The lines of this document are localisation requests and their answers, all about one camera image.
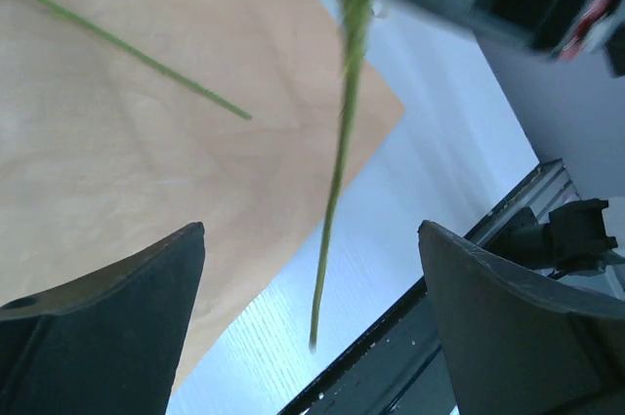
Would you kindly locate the aluminium frame rail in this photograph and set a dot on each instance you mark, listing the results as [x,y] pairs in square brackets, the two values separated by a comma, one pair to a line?
[547,187]

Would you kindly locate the pale pink rose stem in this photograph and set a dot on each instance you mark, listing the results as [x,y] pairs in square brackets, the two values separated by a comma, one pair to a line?
[142,57]

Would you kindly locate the green and peach wrapping paper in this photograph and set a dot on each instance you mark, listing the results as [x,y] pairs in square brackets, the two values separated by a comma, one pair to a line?
[102,155]

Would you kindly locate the brown rose stem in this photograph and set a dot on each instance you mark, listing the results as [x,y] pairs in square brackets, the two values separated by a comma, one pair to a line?
[356,16]

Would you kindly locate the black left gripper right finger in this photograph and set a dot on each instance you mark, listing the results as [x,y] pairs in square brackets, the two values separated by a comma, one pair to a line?
[517,342]

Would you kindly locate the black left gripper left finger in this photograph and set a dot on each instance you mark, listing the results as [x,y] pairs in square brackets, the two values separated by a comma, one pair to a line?
[108,342]

